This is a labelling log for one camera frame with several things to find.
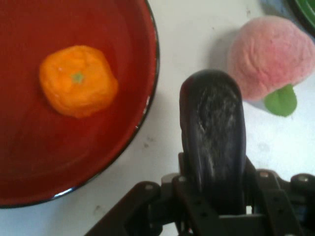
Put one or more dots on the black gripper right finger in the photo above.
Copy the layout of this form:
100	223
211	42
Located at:
283	204

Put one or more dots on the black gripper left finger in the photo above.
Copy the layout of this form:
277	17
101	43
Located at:
147	209

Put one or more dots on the purple toy eggplant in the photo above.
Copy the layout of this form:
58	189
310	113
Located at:
216	137

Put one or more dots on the red round plate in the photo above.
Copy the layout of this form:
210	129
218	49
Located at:
73	152

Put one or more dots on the orange toy tangerine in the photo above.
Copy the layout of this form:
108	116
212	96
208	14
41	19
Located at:
78	83

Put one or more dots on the pink toy peach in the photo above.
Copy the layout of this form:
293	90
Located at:
268	56

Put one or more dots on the dark green round plate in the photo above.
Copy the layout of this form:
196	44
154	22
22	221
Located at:
305	12

